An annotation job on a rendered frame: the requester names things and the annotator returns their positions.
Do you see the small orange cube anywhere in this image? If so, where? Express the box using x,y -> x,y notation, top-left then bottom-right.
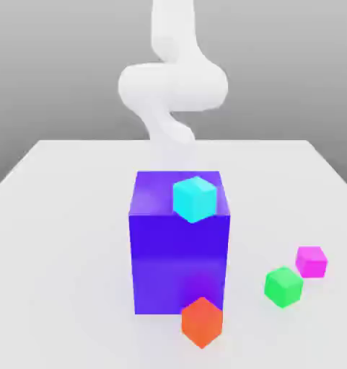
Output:
180,296 -> 224,350

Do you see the large purple box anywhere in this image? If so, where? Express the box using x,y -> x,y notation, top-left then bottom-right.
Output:
128,170 -> 231,316

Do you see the small green cube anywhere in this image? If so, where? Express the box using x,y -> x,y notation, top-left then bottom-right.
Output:
263,265 -> 304,309

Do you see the small magenta cube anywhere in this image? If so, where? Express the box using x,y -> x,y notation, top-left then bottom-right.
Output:
294,245 -> 329,279

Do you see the small cyan cube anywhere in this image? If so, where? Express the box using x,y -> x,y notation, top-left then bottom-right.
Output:
172,175 -> 218,224

